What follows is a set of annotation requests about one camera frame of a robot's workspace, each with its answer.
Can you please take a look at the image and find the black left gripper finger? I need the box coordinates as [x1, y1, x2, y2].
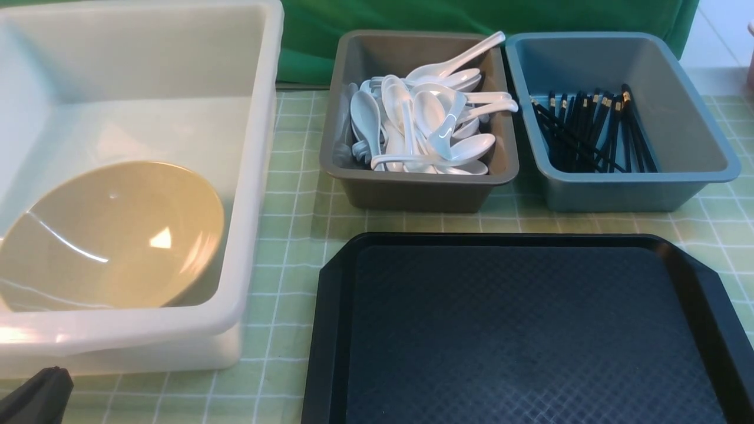
[1, 367, 74, 423]

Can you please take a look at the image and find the tan noodle bowl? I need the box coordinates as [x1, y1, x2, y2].
[2, 161, 226, 312]

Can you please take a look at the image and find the green checkered table mat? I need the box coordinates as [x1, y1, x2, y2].
[64, 91, 753, 423]

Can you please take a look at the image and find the white plastic tub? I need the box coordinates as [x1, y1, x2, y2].
[2, 1, 283, 379]

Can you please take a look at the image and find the black serving tray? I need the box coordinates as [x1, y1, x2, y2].
[300, 233, 753, 423]

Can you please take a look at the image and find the green backdrop cloth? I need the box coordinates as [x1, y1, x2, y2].
[277, 1, 699, 85]

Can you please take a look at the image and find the brown plastic bin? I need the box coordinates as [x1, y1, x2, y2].
[319, 30, 520, 214]

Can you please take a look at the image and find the pile of white spoons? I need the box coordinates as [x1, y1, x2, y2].
[345, 31, 519, 176]

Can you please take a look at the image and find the bundle of black chopsticks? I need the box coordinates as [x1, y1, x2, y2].
[530, 83, 660, 174]

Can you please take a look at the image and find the blue plastic bin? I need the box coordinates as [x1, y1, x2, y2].
[504, 32, 740, 213]

